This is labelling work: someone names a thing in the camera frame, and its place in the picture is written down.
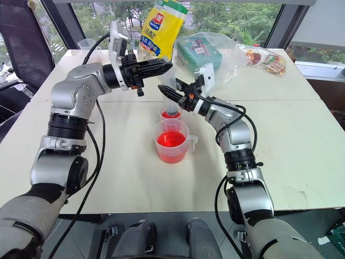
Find empty clear measuring cup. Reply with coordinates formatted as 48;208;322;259
77;38;103;52

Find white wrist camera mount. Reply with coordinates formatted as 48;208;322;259
108;21;130;91
193;62;216;98

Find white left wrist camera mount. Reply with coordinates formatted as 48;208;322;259
108;21;130;91

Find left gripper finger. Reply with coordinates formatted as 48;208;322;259
140;67;171;81
139;58;174;72

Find green cardboard box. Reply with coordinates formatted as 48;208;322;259
176;36;223;76

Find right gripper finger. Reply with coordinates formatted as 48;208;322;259
175;78;193;90
158;84;185;103

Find dark rounded robot leg shape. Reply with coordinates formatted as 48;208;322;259
185;218;224;259
111;219;157;259

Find dark window frame post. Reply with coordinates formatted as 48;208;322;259
265;3;309;50
40;0;87;51

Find large clear cup red liquid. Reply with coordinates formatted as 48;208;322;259
153;118;199;164

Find small clear cup red liquid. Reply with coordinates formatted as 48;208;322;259
158;108;184;122

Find green box in plastic bag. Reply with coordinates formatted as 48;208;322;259
173;31;251;92

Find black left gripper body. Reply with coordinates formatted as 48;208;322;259
120;52;146;98

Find colourful snack packets bag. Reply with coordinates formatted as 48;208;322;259
243;45;288;78

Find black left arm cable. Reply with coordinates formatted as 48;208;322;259
47;33;112;259

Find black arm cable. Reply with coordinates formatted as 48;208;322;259
47;33;112;259
199;96;257;259

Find green white floor item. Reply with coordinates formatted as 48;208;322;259
317;223;345;247

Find black mesh office chair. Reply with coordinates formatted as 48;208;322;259
0;0;57;137

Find clear plastic syringe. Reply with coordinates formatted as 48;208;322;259
161;70;180;115

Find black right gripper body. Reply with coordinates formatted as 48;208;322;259
178;76;203;112

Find yellow snack bag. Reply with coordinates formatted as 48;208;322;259
137;0;190;64

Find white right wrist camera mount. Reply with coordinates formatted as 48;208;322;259
193;62;216;98

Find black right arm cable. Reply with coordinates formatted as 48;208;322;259
199;96;257;259

